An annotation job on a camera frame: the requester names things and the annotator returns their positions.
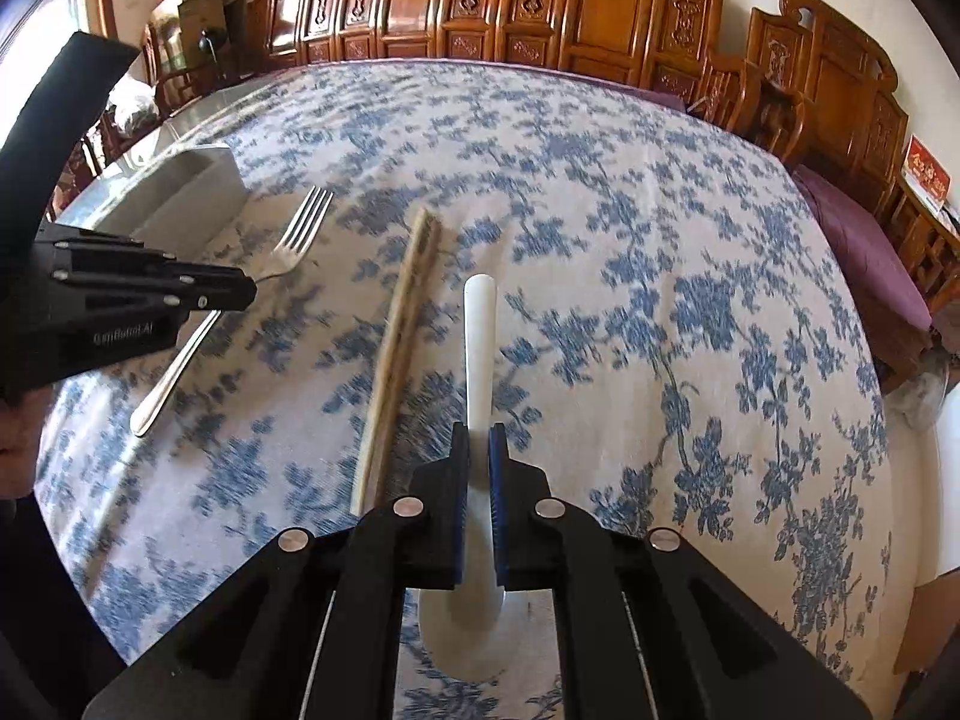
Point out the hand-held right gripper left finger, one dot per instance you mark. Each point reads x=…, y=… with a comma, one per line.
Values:
x=448, y=525

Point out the long carved wooden sofa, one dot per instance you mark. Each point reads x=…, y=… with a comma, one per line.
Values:
x=525, y=0

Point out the wooden side table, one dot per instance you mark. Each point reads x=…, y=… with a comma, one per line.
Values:
x=930, y=247

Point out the red calendar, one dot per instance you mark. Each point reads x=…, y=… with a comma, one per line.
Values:
x=926, y=174

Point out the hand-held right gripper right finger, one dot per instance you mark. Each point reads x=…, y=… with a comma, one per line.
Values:
x=501, y=525

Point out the white spoon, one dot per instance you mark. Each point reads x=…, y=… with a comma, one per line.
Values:
x=480, y=345

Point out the metal fork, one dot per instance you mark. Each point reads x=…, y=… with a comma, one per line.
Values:
x=296, y=240

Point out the purple cloth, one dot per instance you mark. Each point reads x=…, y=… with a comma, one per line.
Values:
x=855, y=255

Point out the wooden chopstick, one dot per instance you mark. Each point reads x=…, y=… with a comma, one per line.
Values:
x=401, y=330
x=416, y=300

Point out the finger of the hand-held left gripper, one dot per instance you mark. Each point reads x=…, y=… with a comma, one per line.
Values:
x=90, y=234
x=150, y=274

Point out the metal tray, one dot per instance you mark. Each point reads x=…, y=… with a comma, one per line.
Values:
x=210, y=187

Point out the blue floral tablecloth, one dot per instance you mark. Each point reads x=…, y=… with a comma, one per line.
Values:
x=600, y=277

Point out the black desk lamp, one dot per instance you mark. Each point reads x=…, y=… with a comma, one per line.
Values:
x=210, y=49

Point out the person's left hand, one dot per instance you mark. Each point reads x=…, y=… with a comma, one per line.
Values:
x=15, y=442

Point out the clear plastic bag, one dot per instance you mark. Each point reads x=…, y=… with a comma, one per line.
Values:
x=135, y=109

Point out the short carved wooden sofa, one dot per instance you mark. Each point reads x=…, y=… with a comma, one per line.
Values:
x=832, y=90

